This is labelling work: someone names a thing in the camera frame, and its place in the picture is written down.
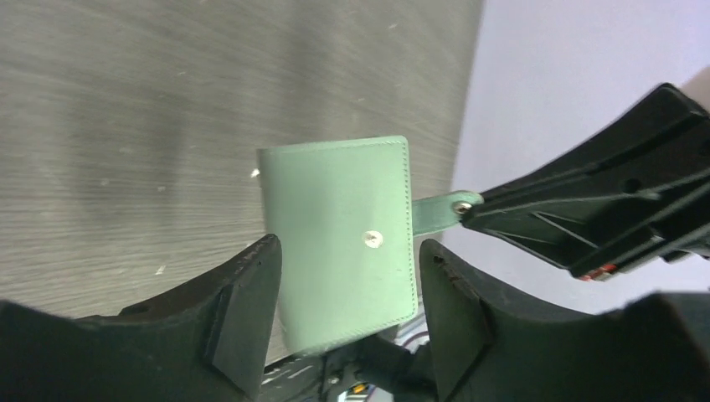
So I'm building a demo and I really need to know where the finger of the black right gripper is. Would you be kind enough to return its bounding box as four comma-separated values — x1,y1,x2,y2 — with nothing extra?
482,83,709,203
461,168,709,281

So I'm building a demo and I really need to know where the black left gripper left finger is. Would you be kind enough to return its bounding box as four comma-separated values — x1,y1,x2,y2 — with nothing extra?
1,234,282,401

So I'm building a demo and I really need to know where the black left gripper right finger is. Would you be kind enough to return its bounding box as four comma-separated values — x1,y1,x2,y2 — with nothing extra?
419,240,709,401

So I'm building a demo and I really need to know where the green leather card holder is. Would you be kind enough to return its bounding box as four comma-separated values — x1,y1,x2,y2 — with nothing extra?
257,136,483,355

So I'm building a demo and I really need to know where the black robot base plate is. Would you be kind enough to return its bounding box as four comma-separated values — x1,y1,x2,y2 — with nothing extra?
257,335,439,401

